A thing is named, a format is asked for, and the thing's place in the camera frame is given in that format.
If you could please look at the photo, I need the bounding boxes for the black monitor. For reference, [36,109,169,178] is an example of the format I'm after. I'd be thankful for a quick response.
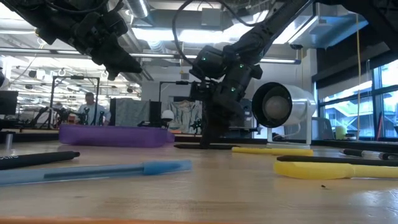
[0,90,19,116]

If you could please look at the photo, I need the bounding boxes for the slim black pen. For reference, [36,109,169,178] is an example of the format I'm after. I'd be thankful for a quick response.
[173,143,241,151]
[276,155,398,167]

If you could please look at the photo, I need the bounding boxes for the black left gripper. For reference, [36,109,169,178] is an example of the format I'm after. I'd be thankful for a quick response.
[73,11,143,82]

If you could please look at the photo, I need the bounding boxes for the tan hanging cable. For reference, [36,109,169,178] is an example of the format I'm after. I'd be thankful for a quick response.
[355,14,362,141]

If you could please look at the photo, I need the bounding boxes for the silver ventilation duct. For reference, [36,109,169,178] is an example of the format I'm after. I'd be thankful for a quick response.
[124,0,150,19]

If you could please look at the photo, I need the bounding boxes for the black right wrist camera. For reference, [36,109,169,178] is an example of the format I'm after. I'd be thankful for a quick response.
[189,80,218,101]

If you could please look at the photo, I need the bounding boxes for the pale yellow cup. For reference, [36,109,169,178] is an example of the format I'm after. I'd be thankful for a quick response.
[335,125,347,141]

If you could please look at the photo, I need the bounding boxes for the silver metal post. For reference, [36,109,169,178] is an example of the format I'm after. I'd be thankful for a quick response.
[4,131,15,151]

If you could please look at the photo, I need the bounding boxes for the black background rig frame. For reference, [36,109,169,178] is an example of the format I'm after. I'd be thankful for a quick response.
[50,75,101,126]

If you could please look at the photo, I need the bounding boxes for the blue ballpoint pen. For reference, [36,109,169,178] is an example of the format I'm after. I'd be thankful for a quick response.
[0,159,193,187]

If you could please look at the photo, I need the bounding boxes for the grey covered cabinet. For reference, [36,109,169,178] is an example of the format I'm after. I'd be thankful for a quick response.
[109,98,162,127]

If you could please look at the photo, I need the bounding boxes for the person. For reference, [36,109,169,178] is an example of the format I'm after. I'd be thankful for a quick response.
[76,91,112,127]

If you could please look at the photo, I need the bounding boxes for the slim yellow pen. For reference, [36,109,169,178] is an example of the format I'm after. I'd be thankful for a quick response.
[231,146,315,157]

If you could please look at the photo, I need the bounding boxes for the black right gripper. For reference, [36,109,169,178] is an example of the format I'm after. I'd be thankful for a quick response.
[200,63,264,149]

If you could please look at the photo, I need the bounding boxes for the purple plastic supply box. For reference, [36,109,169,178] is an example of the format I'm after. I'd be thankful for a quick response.
[58,123,175,148]

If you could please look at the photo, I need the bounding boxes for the black pen clear barrel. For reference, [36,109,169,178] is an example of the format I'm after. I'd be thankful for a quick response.
[340,148,398,161]

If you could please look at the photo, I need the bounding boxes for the black pen white print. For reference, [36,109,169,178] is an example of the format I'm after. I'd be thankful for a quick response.
[0,151,81,171]

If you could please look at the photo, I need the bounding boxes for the white dome lamp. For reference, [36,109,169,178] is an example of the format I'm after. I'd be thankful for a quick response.
[160,109,175,123]

